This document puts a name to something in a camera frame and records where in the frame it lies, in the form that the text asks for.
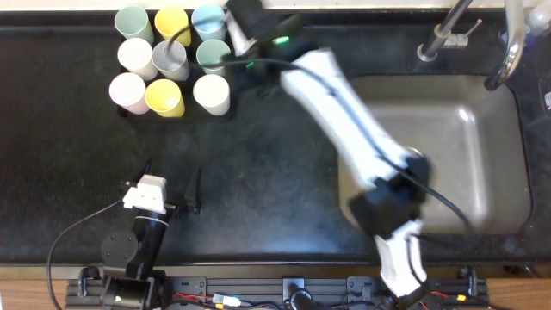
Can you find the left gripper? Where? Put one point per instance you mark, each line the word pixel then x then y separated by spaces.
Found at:
pixel 174 208

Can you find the white cup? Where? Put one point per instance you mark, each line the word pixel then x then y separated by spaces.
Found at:
pixel 211 94
pixel 137 58

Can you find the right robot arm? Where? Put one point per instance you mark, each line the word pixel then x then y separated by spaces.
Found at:
pixel 344 116

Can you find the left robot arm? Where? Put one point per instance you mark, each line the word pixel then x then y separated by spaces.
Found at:
pixel 152 241

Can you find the black tray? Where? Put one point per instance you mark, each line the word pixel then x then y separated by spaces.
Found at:
pixel 189 113

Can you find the yellow cup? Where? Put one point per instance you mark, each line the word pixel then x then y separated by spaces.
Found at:
pixel 172 23
pixel 165 98

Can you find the pink cup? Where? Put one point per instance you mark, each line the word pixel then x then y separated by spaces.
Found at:
pixel 127 92

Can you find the grey cup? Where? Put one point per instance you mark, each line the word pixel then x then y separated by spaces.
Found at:
pixel 172 64

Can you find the green cup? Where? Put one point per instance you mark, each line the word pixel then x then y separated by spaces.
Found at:
pixel 213 53
pixel 133 23

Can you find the blue cup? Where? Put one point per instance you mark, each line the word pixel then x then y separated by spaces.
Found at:
pixel 208 21

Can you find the steel sink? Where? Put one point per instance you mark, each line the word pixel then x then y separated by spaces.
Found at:
pixel 473 150

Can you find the steel tap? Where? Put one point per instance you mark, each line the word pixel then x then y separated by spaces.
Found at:
pixel 514 43

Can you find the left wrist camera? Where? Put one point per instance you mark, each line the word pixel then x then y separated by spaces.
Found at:
pixel 148 194

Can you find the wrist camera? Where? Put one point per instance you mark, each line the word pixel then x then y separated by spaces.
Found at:
pixel 239 39
pixel 148 194

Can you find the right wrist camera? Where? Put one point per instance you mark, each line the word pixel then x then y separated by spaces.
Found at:
pixel 239 39

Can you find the mounting rail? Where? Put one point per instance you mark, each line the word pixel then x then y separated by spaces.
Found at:
pixel 327 286

